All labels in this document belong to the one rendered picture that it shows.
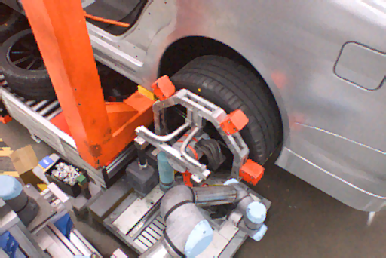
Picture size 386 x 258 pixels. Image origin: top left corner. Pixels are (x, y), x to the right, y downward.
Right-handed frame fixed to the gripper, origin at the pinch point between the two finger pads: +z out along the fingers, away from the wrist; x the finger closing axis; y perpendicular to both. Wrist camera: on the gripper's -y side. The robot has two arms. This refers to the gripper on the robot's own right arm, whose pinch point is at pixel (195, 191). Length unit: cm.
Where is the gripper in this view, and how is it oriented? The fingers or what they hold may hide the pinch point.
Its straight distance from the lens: 172.5
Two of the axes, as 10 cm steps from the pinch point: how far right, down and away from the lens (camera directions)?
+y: 0.0, -6.1, -7.9
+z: -7.8, -4.9, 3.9
